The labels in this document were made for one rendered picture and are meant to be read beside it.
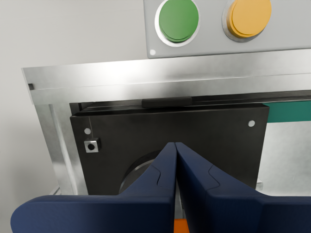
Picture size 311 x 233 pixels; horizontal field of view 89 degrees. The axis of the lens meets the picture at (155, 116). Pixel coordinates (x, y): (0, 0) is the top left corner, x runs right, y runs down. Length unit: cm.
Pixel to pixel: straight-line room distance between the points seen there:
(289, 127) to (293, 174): 9
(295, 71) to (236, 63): 8
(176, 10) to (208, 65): 7
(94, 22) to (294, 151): 39
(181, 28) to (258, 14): 7
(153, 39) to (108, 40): 13
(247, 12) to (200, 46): 5
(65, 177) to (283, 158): 35
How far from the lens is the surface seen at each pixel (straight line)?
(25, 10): 37
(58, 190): 36
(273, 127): 31
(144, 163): 20
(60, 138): 26
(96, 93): 21
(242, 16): 20
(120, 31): 30
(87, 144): 21
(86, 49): 32
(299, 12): 24
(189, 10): 19
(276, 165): 35
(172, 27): 18
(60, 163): 27
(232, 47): 21
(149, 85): 19
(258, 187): 29
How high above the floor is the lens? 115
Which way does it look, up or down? 72 degrees down
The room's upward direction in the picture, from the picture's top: 176 degrees counter-clockwise
